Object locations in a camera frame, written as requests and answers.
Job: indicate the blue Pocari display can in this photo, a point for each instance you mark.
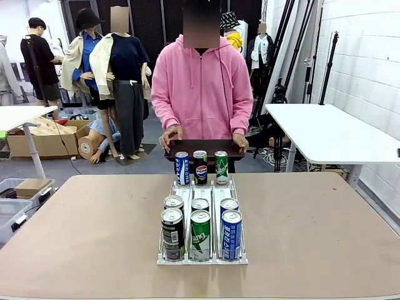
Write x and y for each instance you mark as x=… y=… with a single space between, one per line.
x=182 y=168

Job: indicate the green Chilsung display can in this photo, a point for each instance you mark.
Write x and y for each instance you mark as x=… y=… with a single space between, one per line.
x=221 y=168

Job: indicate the green soda can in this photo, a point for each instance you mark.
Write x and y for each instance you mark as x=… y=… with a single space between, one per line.
x=200 y=237
x=200 y=204

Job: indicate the black light stand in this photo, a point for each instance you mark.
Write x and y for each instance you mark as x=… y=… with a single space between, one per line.
x=329 y=62

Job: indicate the black tripod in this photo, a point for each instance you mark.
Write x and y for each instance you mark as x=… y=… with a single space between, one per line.
x=36 y=72

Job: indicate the black Pepsi display can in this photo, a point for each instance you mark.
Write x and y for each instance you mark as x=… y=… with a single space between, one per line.
x=200 y=168

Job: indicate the mannequin bucket hat yellow hoodie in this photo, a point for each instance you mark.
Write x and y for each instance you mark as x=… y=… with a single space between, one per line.
x=234 y=39

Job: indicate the lying mannequin torso blue clothes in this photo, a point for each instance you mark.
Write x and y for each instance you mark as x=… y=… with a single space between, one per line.
x=93 y=140

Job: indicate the small brown cardboard box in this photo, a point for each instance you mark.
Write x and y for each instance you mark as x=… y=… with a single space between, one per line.
x=32 y=186

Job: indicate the person's right hand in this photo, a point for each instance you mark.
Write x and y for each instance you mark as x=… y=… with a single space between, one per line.
x=170 y=131

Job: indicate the wooden pieces pile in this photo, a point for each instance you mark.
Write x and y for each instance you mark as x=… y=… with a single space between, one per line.
x=43 y=126

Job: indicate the dark brown serving tray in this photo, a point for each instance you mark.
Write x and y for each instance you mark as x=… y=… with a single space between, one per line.
x=203 y=146

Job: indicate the white can dispenser rack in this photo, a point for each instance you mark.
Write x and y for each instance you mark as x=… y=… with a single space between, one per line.
x=184 y=193

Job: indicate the man in black t-shirt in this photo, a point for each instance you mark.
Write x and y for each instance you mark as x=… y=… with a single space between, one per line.
x=36 y=56

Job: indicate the black tripod pole bundle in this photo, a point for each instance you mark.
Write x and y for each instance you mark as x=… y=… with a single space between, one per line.
x=281 y=47

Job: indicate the person's left forearm pink sleeve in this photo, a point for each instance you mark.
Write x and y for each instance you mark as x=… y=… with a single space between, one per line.
x=242 y=115

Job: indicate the black Pepsi can barcode side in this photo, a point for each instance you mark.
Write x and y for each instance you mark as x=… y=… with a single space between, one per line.
x=172 y=237

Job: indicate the person's right forearm pink sleeve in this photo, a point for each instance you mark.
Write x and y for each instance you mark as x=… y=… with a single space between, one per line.
x=162 y=109

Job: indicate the mannequin white jacket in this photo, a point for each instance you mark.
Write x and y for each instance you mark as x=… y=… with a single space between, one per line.
x=259 y=47

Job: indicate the white desk with white leg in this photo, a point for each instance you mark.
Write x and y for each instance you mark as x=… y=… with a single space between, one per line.
x=18 y=114

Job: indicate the large white table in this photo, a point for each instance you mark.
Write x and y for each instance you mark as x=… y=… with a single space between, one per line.
x=328 y=134

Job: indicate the clear plastic storage bin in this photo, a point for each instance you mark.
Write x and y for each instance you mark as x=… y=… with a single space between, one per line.
x=12 y=212
x=7 y=184

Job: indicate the large cardboard box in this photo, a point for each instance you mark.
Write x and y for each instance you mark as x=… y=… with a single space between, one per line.
x=47 y=145

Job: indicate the mannequin grey hoodie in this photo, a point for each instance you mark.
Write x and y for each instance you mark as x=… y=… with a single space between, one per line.
x=4 y=68

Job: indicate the mannequin black hat blue shirt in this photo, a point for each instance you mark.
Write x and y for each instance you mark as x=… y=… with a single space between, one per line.
x=90 y=47

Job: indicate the person's left hand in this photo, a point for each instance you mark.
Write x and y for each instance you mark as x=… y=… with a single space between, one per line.
x=241 y=142

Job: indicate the mannequin cream jacket navy shirt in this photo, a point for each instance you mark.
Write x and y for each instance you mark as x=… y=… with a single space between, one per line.
x=125 y=56

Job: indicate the person in pink hoodie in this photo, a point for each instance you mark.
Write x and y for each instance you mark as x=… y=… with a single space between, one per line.
x=203 y=93

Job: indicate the blue Pocari Sweat can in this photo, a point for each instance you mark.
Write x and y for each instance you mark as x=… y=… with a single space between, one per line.
x=229 y=203
x=231 y=237

